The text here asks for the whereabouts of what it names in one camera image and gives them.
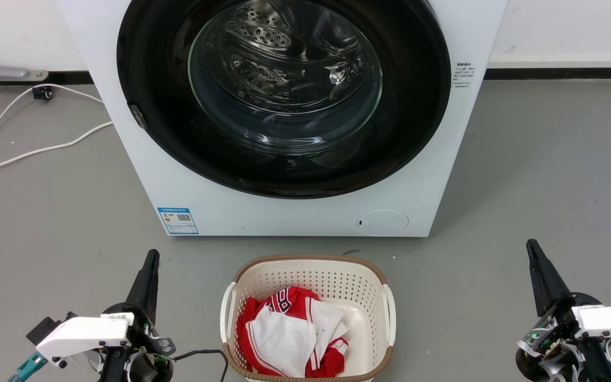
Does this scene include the stainless steel washer drum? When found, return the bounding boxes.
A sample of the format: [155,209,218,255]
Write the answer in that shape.
[189,0,383,115]

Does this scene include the round white filter cover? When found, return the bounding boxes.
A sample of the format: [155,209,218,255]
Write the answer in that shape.
[356,210,409,237]

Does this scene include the black round glass washer door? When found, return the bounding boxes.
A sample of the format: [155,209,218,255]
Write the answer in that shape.
[116,0,452,200]

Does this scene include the cream laundry basket brown rim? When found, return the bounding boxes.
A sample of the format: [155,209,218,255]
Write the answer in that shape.
[220,254,397,382]

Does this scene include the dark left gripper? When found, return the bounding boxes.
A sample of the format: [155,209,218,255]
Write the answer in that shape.
[99,249,177,382]

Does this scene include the thick white cable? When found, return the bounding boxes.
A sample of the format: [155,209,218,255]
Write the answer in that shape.
[0,121,114,178]

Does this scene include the small black text sticker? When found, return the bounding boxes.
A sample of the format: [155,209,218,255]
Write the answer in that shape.
[451,61,477,90]

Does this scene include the grey metal pipe bracket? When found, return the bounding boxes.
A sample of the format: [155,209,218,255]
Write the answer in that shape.
[0,42,49,82]

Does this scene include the white front-load washing machine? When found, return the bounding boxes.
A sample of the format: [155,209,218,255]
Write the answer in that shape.
[56,0,509,238]

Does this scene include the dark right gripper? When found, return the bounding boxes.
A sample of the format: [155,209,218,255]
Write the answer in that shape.
[515,239,611,382]

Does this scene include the blue energy label sticker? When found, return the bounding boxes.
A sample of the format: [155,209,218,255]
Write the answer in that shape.
[157,207,199,236]

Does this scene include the red and white jersey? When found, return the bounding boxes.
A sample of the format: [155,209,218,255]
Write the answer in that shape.
[235,286,350,378]

